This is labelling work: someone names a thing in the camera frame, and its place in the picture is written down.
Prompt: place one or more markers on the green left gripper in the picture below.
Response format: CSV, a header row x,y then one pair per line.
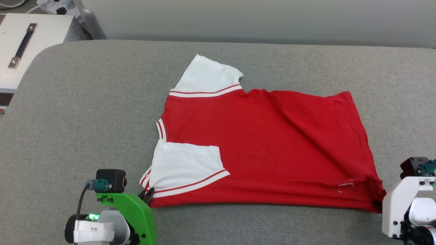
x,y
136,214

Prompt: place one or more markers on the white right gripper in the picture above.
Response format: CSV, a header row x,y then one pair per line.
x,y
396,207

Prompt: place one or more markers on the red and white shirt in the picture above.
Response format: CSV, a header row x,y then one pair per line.
x,y
272,146

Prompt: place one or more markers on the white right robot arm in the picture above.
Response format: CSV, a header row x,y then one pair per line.
x,y
422,217

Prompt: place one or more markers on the white equipment case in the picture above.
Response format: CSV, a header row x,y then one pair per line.
x,y
47,34

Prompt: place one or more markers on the white power strip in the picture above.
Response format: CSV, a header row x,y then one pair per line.
x,y
58,6

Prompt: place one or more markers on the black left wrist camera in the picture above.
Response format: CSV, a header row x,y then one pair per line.
x,y
114,179

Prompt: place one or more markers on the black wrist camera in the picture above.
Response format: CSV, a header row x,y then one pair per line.
x,y
412,166
114,179

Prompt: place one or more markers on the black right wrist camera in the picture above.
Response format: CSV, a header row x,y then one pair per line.
x,y
412,166

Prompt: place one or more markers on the grey metal partition post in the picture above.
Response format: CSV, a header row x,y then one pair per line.
x,y
90,20

